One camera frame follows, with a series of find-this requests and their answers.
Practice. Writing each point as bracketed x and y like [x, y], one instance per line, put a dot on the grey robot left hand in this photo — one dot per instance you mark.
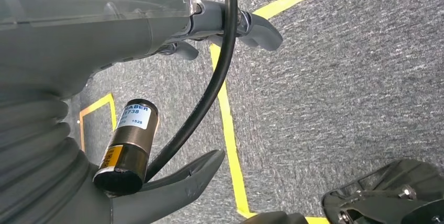
[86, 42]

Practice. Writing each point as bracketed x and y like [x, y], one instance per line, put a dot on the labelled metal cylinder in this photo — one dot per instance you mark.
[133, 139]

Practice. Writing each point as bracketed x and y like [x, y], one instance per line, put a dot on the black rounded robot shell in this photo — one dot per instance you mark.
[274, 219]

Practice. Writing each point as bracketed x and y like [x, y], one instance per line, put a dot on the black robot left foot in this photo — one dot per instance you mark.
[381, 198]

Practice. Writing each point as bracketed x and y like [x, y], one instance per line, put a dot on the ribbed grey left arm sleeve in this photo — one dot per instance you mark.
[34, 163]

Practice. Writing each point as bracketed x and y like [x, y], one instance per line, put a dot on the yellow floor tape square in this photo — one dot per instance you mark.
[229, 129]

